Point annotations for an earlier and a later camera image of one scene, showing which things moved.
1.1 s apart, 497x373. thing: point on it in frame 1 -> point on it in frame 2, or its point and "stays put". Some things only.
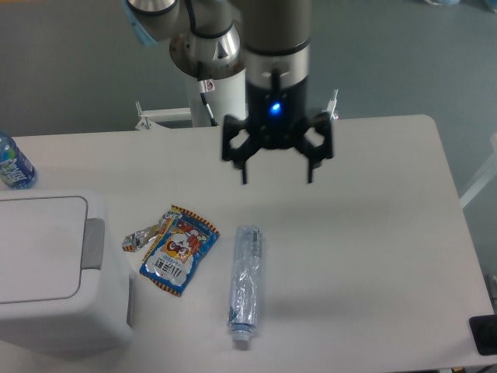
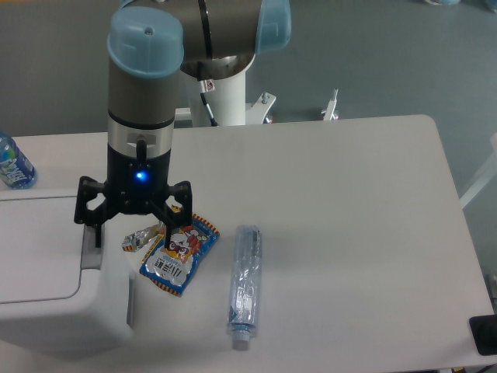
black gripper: (276, 115) -> (135, 186)
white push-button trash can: (56, 295) stays put
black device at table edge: (484, 330) stays put
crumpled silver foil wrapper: (132, 242) stays put
